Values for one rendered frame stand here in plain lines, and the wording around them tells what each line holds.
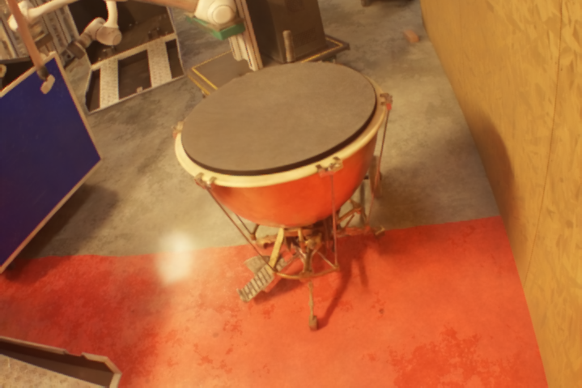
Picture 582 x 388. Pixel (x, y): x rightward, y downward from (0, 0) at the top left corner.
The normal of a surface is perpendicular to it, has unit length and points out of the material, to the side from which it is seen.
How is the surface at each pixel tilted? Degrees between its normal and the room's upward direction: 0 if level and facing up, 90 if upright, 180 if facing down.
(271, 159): 0
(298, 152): 0
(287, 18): 90
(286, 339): 0
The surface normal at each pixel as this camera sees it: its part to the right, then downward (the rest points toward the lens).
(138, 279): -0.20, -0.76
